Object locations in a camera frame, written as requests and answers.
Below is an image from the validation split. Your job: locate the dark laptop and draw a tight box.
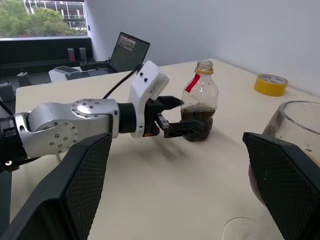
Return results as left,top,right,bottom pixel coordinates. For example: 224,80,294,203
81,31,151,76

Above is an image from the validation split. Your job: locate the black upright stand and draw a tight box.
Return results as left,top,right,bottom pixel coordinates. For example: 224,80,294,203
78,46,89,66
67,47,77,63

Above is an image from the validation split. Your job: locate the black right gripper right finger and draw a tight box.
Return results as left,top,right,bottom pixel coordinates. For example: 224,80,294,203
242,131,320,240

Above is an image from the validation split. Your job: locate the yellow tape roll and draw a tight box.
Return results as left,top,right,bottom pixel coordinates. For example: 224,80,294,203
253,73,289,97

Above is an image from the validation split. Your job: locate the clear bottle with dark drink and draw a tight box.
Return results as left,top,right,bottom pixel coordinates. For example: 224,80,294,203
180,59,220,143

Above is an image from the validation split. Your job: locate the long black counter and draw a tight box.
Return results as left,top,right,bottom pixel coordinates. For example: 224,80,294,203
0,36,94,77

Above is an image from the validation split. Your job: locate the window with trees outside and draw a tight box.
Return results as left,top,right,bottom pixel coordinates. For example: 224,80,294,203
0,0,89,39

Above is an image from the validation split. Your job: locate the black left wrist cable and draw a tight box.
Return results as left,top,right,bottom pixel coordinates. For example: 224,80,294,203
101,64,141,100

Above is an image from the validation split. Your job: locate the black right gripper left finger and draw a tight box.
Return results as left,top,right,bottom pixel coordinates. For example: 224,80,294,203
0,132,113,240

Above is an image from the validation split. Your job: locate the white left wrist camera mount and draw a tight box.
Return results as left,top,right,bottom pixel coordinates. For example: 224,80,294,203
129,60,170,139

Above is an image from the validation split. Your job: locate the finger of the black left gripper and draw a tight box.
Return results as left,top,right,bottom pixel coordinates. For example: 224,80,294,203
155,112,214,140
159,95,186,111

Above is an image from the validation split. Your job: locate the white box device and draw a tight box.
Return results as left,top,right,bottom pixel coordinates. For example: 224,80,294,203
48,65,81,84

